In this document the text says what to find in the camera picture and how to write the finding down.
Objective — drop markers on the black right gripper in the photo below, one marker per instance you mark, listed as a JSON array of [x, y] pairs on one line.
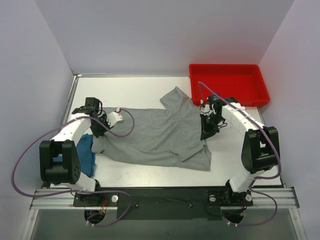
[[208, 125]]

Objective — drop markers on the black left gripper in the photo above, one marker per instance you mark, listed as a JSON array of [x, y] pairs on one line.
[[98, 128]]

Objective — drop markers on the grey t shirt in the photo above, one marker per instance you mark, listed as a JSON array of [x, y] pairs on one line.
[[168, 137]]

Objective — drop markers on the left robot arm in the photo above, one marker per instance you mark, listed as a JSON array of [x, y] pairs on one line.
[[59, 160]]

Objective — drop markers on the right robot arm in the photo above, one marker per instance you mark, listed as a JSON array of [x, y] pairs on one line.
[[260, 150]]

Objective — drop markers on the folded blue t shirt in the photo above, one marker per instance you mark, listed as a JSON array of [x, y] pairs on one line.
[[85, 155]]

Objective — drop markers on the red plastic bin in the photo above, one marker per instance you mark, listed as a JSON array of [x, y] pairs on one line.
[[244, 82]]

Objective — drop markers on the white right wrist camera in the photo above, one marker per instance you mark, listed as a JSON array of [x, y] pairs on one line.
[[205, 109]]

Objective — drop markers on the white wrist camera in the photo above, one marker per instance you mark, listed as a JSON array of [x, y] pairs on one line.
[[114, 117], [205, 109]]

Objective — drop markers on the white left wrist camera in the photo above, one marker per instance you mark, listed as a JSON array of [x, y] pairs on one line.
[[114, 117]]

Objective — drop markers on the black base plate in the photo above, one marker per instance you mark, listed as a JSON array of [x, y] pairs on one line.
[[167, 203]]

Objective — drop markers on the aluminium front rail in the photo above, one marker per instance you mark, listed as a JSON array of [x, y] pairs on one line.
[[62, 199]]

